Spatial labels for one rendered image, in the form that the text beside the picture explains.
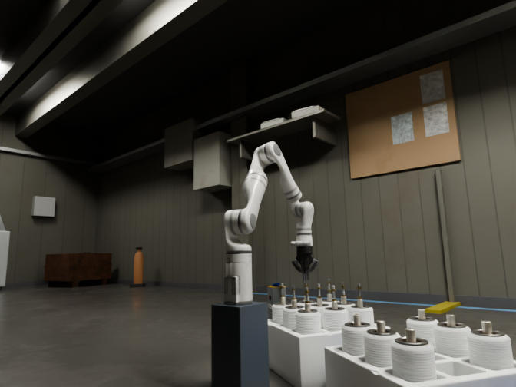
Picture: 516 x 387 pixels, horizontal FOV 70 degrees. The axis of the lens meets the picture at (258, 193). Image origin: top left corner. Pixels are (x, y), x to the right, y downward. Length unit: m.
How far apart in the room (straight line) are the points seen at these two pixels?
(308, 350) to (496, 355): 0.58
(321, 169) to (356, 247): 1.00
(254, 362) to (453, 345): 0.60
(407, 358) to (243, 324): 0.53
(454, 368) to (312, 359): 0.47
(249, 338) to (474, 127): 3.05
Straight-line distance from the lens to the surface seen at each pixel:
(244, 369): 1.29
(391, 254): 3.92
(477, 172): 3.75
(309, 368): 1.42
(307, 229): 1.69
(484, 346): 1.13
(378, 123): 4.13
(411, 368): 0.98
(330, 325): 1.49
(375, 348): 1.07
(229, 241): 1.29
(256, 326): 1.31
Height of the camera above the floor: 0.46
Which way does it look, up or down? 10 degrees up
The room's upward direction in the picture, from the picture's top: 1 degrees counter-clockwise
